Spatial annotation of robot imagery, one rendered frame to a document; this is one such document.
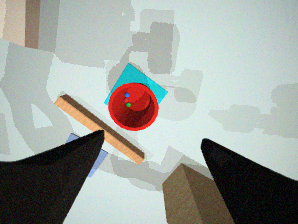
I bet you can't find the tan wooden bar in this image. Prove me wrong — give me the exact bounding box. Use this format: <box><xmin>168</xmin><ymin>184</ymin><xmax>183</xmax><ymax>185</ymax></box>
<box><xmin>54</xmin><ymin>94</ymin><xmax>145</xmax><ymax>165</ymax></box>

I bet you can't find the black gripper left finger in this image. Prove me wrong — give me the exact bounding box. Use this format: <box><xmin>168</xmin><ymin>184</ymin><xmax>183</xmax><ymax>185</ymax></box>
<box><xmin>0</xmin><ymin>130</ymin><xmax>105</xmax><ymax>224</ymax></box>

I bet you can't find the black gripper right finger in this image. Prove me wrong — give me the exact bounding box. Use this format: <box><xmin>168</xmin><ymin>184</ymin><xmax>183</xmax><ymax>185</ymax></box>
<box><xmin>200</xmin><ymin>138</ymin><xmax>298</xmax><ymax>224</ymax></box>

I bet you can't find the red cup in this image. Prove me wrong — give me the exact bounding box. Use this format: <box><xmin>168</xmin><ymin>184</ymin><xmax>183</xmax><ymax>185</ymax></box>
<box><xmin>108</xmin><ymin>82</ymin><xmax>159</xmax><ymax>131</ymax></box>

